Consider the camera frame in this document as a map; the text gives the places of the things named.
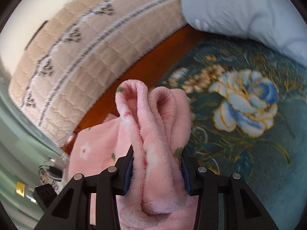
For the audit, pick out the beige quilted headboard cover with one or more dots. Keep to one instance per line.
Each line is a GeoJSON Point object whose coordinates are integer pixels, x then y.
{"type": "Point", "coordinates": [84, 64]}

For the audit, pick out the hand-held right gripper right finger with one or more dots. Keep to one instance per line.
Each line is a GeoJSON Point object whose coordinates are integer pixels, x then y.
{"type": "Point", "coordinates": [186, 175]}

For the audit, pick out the yellow tag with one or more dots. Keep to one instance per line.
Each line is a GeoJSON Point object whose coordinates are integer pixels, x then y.
{"type": "Point", "coordinates": [20, 188]}

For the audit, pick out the grey floral pillow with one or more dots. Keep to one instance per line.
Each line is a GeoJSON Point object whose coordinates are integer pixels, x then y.
{"type": "Point", "coordinates": [239, 12]}

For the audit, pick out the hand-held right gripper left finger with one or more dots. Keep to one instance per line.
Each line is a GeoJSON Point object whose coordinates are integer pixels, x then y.
{"type": "Point", "coordinates": [128, 172]}

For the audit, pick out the pink floral fleece garment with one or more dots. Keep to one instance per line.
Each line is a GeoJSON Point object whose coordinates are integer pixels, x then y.
{"type": "Point", "coordinates": [153, 129]}

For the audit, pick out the wooden headboard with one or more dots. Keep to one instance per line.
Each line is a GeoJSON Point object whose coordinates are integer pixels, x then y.
{"type": "Point", "coordinates": [144, 67]}

